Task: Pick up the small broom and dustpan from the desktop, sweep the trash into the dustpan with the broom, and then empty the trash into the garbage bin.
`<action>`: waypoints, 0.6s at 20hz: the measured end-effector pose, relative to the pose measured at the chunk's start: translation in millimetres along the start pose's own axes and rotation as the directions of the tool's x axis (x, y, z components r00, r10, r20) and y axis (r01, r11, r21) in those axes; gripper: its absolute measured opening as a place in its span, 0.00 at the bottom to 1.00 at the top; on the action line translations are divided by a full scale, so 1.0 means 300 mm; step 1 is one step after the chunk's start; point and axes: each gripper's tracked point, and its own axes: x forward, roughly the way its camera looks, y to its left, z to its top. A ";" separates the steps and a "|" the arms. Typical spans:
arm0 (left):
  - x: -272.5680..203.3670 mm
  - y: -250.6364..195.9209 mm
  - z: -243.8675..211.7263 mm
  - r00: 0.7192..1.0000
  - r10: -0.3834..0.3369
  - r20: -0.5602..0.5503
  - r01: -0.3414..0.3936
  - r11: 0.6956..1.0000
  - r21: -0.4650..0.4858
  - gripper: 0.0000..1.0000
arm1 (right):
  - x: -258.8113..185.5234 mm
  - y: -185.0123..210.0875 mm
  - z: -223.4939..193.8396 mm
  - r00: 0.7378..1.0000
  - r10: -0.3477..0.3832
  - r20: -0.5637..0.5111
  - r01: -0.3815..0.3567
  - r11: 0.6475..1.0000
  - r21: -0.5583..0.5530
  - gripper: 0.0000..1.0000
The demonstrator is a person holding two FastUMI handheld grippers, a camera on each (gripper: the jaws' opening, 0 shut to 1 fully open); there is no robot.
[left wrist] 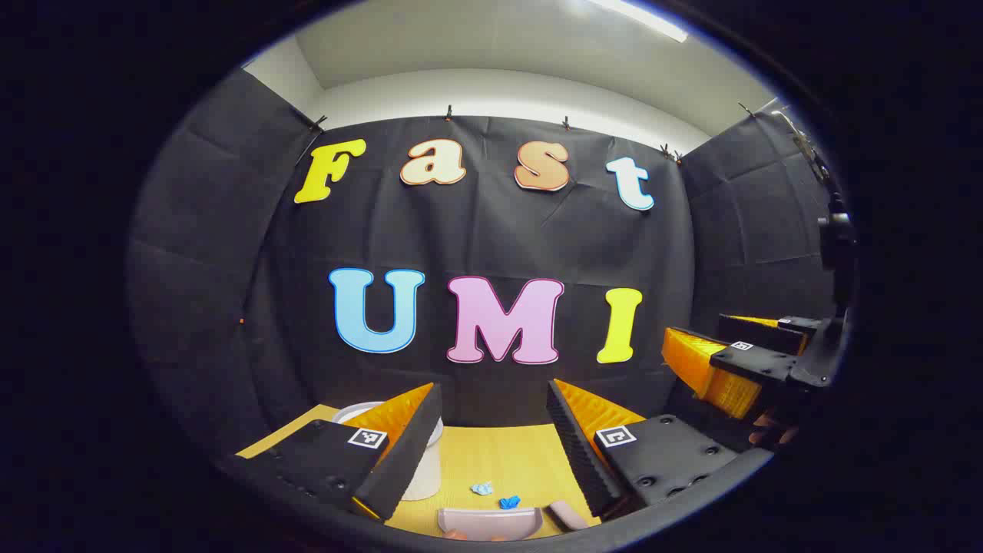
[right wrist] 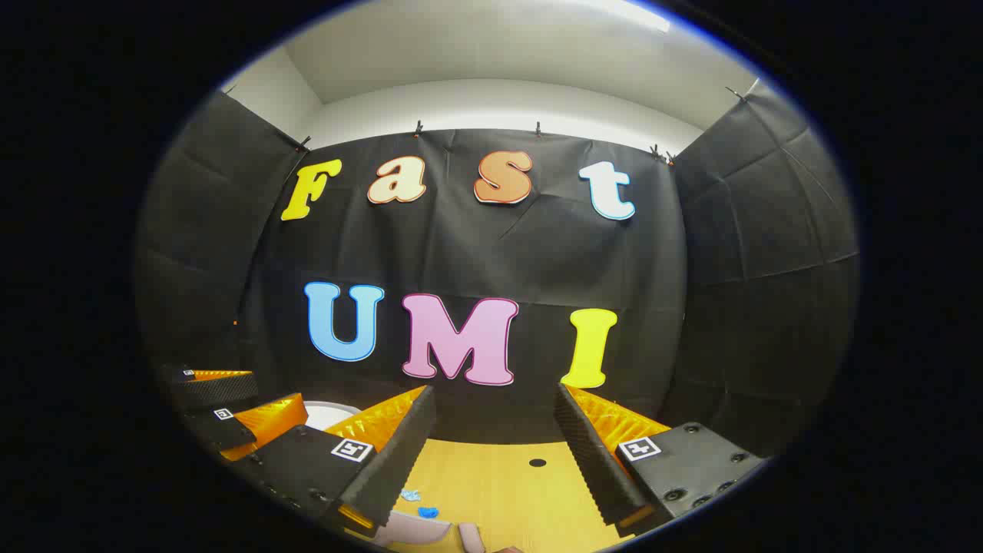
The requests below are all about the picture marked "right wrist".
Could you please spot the dark blue paper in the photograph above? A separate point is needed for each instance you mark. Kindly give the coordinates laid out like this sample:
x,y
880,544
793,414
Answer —
x,y
428,512

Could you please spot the white ribbed garbage bin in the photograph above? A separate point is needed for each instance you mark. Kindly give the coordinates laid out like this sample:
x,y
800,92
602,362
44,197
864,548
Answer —
x,y
326,415

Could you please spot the row of black cloth clips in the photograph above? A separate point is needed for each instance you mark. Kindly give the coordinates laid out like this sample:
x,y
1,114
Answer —
x,y
418,129

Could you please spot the small grey broom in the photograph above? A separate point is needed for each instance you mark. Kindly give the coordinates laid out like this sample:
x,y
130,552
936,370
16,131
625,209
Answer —
x,y
471,539

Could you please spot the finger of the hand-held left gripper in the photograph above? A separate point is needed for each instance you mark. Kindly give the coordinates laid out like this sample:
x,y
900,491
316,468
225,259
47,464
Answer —
x,y
215,390
219,430

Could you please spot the black backdrop cloth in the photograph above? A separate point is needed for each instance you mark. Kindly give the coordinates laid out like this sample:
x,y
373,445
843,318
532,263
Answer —
x,y
476,246

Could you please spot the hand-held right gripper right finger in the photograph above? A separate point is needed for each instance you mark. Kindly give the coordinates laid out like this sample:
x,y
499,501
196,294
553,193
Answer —
x,y
591,461

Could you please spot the wooden desktop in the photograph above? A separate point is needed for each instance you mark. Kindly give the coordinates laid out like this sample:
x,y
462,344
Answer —
x,y
507,499

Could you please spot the light blue paper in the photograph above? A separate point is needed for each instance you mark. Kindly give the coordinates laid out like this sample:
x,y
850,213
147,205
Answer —
x,y
411,495

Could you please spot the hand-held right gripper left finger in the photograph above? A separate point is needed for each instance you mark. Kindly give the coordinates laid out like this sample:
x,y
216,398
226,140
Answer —
x,y
392,468

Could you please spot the small grey dustpan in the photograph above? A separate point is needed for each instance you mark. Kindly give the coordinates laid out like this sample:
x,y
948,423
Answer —
x,y
415,530

